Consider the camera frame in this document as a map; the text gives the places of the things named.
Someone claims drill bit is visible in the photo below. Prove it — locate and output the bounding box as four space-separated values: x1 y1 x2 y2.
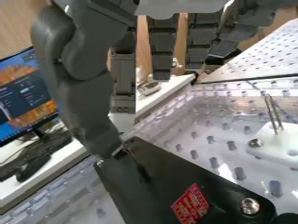
263 94 286 136

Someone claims computer screen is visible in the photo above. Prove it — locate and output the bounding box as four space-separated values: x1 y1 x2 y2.
0 47 62 148

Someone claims small white holder block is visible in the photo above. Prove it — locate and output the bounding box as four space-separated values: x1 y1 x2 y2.
244 121 298 169

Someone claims black keyboard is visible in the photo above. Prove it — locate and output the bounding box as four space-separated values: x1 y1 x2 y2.
0 130 75 183

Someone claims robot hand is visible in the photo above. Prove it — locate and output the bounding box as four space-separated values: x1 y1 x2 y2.
29 0 284 160

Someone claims white desk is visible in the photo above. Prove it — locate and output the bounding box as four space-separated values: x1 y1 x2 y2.
0 72 196 215

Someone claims black computer mouse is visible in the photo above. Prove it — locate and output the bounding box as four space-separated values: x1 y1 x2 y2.
14 154 53 183

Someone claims clear box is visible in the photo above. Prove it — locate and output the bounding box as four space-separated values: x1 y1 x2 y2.
0 75 298 224

